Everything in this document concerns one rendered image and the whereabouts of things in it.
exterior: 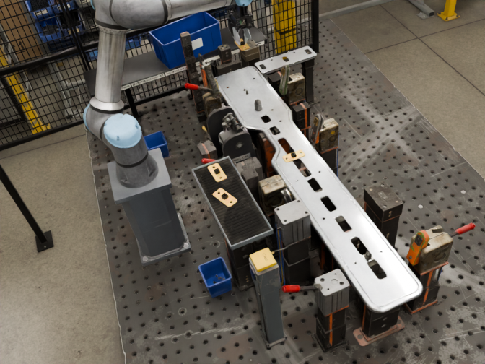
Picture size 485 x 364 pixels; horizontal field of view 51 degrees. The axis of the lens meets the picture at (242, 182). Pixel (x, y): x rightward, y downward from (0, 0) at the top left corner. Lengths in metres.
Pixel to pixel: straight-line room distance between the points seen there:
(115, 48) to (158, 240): 0.75
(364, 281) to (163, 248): 0.84
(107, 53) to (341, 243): 0.98
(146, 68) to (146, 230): 0.90
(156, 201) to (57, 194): 1.81
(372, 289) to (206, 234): 0.82
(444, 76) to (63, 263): 2.97
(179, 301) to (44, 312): 1.22
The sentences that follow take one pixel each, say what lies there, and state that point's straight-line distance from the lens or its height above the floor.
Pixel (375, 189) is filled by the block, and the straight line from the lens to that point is 1.84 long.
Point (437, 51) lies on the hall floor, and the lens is 4.47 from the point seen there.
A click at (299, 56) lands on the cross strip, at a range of 2.53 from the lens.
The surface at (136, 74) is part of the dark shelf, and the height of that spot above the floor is 1.03.
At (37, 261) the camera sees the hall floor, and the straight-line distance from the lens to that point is 3.31.
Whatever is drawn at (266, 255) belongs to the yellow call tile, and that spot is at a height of 1.16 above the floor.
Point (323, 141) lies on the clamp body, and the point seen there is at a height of 0.99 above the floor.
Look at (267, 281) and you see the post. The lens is 1.52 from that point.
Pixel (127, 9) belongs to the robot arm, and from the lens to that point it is 1.63.
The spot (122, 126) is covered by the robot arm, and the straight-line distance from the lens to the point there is 1.75.
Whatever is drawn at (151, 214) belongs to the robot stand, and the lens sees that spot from 1.94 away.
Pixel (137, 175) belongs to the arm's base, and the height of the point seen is 1.15.
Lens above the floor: 2.37
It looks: 46 degrees down
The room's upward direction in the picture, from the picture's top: 9 degrees counter-clockwise
